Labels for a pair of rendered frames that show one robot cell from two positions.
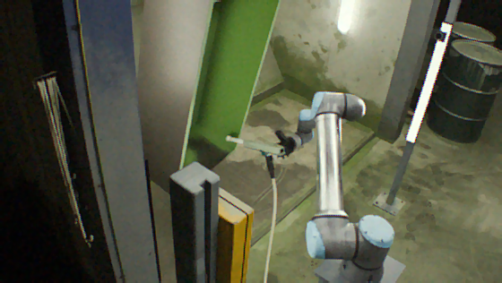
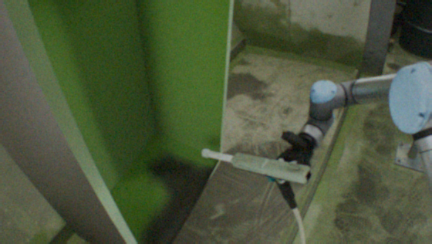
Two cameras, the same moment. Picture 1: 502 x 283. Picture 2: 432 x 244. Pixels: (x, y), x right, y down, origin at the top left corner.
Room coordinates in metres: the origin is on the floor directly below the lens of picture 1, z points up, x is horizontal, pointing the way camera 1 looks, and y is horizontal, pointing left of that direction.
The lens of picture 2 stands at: (1.28, 0.04, 1.49)
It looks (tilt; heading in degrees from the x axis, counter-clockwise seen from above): 42 degrees down; 1
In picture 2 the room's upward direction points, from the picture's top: 11 degrees counter-clockwise
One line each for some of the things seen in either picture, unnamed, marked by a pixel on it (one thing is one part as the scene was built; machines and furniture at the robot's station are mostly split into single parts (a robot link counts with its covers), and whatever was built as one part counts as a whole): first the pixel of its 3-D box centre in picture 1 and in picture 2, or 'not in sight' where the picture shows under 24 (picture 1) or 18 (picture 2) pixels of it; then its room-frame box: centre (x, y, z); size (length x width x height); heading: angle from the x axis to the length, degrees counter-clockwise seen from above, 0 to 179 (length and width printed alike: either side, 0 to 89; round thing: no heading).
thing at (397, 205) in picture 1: (389, 202); (411, 156); (2.27, -1.11, 0.01); 0.20 x 0.20 x 0.01; 52
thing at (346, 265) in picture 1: (364, 261); not in sight; (1.12, -0.54, 0.69); 0.19 x 0.19 x 0.10
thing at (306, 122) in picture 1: (307, 121); (325, 99); (2.07, -0.34, 0.79); 0.12 x 0.09 x 0.12; 92
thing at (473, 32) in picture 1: (469, 32); not in sight; (4.09, -2.26, 0.86); 0.54 x 0.54 x 0.01
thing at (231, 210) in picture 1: (217, 248); not in sight; (0.53, 0.04, 1.42); 0.12 x 0.06 x 0.26; 52
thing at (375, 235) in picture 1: (370, 240); not in sight; (1.12, -0.53, 0.83); 0.17 x 0.15 x 0.18; 92
